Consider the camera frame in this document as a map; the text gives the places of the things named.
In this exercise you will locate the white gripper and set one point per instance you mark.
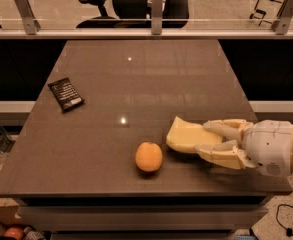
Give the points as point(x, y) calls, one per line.
point(271, 144)

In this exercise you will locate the yellow sponge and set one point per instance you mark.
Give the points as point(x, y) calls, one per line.
point(183, 136)

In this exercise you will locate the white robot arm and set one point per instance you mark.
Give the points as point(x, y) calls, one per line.
point(266, 146)

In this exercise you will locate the orange fruit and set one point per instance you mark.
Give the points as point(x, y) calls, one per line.
point(148, 157)

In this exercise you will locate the black office chair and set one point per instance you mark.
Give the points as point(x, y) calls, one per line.
point(136, 14)

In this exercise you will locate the black snack packet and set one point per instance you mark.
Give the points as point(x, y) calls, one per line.
point(65, 94)

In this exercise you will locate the orange ball under table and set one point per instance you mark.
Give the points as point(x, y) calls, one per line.
point(16, 233)

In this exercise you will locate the right metal rail bracket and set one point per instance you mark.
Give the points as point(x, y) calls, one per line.
point(283, 19)

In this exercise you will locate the metal rail bracket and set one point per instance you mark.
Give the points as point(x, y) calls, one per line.
point(30, 23)
point(283, 19)
point(156, 17)

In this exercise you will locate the wooden stool frame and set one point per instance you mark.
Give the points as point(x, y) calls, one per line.
point(266, 11)

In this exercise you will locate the middle metal rail bracket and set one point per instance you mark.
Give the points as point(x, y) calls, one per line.
point(156, 17)

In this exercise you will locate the left metal rail bracket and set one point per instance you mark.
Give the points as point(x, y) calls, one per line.
point(30, 23)

